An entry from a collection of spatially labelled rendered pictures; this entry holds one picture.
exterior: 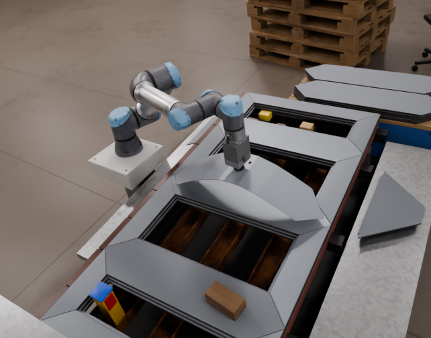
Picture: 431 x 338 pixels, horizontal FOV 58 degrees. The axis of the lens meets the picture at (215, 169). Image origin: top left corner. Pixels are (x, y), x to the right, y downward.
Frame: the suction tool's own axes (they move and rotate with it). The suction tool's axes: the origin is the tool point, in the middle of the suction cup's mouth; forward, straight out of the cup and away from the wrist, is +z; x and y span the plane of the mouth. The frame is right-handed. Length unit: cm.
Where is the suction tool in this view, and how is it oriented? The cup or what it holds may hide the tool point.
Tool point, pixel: (239, 170)
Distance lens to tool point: 151.2
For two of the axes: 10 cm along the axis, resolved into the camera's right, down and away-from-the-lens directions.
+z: 1.3, 7.5, 6.5
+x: -8.0, -3.1, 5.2
